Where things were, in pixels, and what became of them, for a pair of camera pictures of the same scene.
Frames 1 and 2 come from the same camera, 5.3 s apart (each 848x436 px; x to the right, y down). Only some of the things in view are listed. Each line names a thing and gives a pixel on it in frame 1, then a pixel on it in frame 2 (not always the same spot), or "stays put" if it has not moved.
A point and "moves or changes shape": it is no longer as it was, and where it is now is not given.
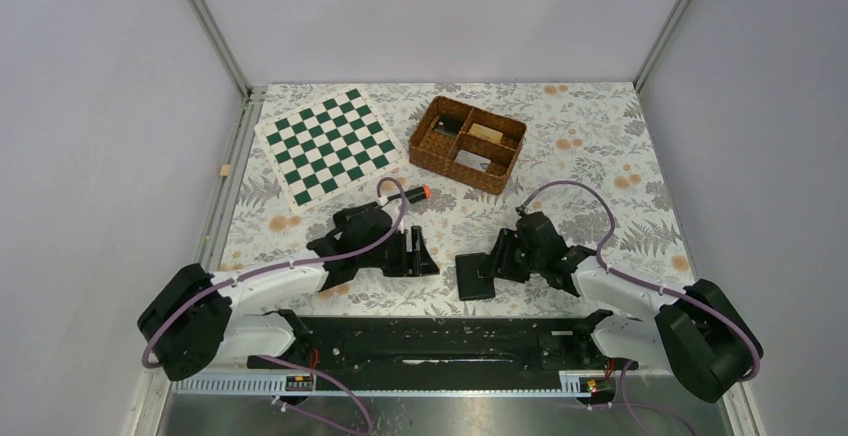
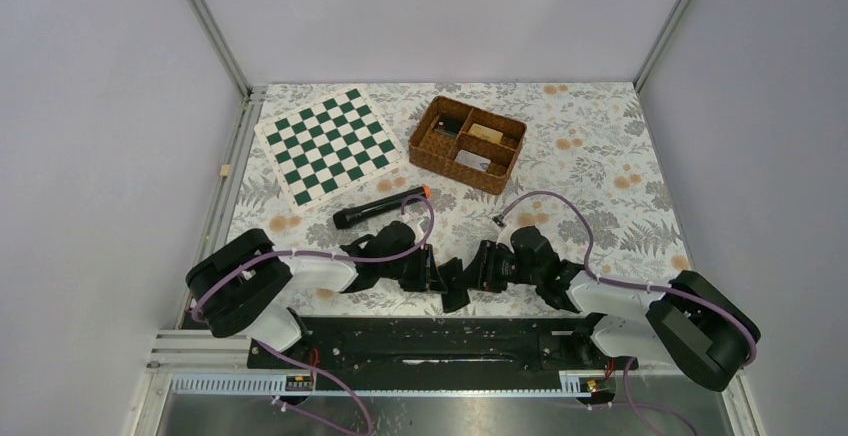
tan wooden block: x=486 y=133 stays put
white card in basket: x=472 y=160 stays put
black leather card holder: x=470 y=285 moves or changes shape
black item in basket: x=449 y=124 stays put
